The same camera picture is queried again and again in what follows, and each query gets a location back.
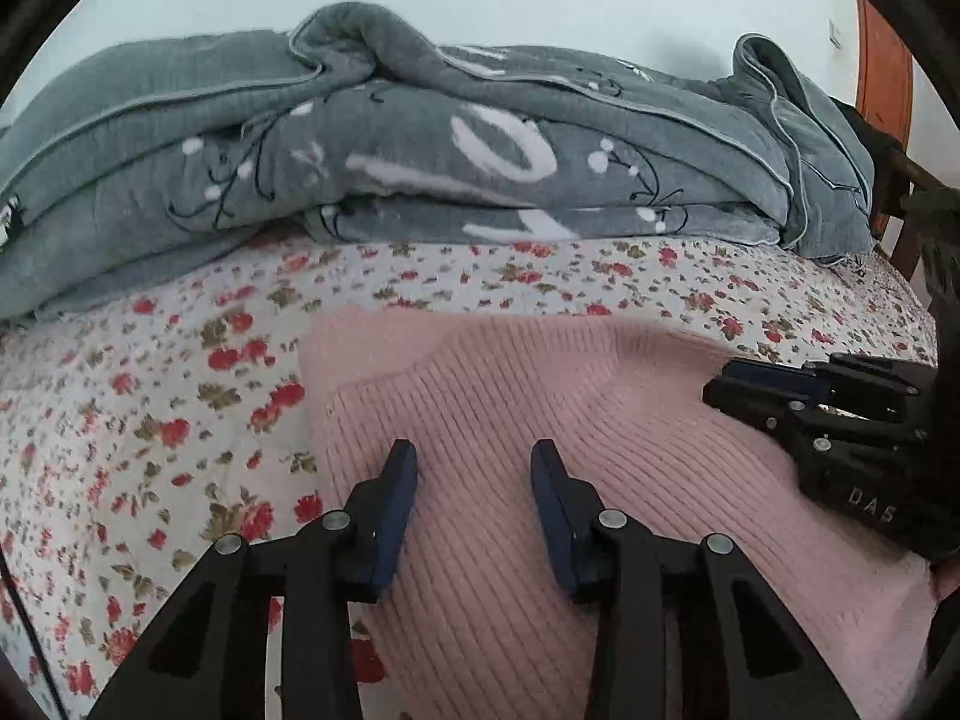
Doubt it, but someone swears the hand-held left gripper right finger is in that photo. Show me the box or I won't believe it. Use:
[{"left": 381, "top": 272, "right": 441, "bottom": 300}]
[{"left": 529, "top": 440, "right": 863, "bottom": 720}]

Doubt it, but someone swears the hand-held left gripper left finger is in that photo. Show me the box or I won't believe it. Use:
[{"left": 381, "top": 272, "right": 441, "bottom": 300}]
[{"left": 90, "top": 439, "right": 419, "bottom": 720}]

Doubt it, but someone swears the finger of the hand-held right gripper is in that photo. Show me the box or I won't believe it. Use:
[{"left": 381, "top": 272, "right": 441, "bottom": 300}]
[
  {"left": 721, "top": 358, "right": 833, "bottom": 404},
  {"left": 702, "top": 377, "right": 818, "bottom": 440}
]

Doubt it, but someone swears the pink knit sweater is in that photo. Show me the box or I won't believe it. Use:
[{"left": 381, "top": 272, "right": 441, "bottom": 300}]
[{"left": 298, "top": 306, "right": 946, "bottom": 720}]

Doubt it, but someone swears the dark wooden chair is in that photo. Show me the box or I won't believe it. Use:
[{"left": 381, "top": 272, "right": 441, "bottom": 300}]
[{"left": 874, "top": 135, "right": 960, "bottom": 286}]

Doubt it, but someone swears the floral bed sheet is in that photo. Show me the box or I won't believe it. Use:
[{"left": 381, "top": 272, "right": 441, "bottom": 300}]
[{"left": 0, "top": 236, "right": 942, "bottom": 720}]

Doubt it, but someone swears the dark garment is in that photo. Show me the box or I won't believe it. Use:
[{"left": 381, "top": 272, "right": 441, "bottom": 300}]
[{"left": 832, "top": 96, "right": 905, "bottom": 166}]

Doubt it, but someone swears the grey printed blanket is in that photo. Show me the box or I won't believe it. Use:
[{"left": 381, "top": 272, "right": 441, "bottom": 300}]
[{"left": 0, "top": 1, "right": 878, "bottom": 327}]

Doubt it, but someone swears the orange wooden door frame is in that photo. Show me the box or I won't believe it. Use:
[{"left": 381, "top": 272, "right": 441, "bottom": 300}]
[{"left": 855, "top": 0, "right": 916, "bottom": 241}]

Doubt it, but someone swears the black cable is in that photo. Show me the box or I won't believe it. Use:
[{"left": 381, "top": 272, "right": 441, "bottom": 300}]
[{"left": 0, "top": 547, "right": 70, "bottom": 720}]

